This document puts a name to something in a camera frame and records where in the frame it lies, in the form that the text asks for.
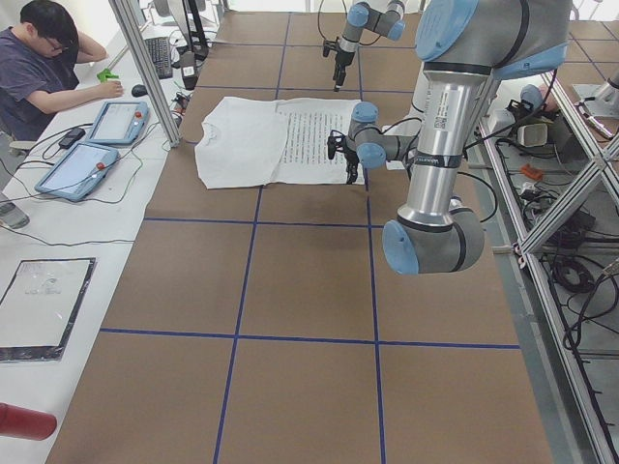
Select green plastic object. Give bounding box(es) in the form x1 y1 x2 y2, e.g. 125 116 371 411
97 68 119 83

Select upper blue teach pendant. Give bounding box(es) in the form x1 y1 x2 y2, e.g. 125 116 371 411
86 101 150 146

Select aluminium frame post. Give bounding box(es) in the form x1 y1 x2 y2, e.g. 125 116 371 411
108 0 181 148

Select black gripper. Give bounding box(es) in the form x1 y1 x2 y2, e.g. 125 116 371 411
333 46 354 92
342 146 360 185

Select foil sheet with black border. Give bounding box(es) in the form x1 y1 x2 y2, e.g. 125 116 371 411
1 257 96 363

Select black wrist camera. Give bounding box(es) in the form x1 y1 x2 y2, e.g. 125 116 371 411
322 40 338 58
327 130 346 160

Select white long-sleeve printed shirt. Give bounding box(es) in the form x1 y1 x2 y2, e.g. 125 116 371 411
194 97 358 189

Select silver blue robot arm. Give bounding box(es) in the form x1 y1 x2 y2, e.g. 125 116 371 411
322 0 407 92
330 1 572 275

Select black keyboard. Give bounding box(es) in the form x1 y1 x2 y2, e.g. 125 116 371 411
144 37 173 79

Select red cylinder extinguisher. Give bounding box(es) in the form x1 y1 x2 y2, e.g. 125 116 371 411
1 403 57 441

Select person in dark shirt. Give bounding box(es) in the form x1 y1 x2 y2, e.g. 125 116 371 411
1 1 124 141

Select black power adapter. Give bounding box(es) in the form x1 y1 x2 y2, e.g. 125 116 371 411
58 127 86 150

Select lower blue teach pendant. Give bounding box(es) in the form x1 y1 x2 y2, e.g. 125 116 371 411
35 142 120 202

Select black computer mouse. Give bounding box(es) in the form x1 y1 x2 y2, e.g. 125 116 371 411
132 84 148 97

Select blue teach pendant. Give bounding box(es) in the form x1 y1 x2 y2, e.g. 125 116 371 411
86 101 150 146
35 142 120 202

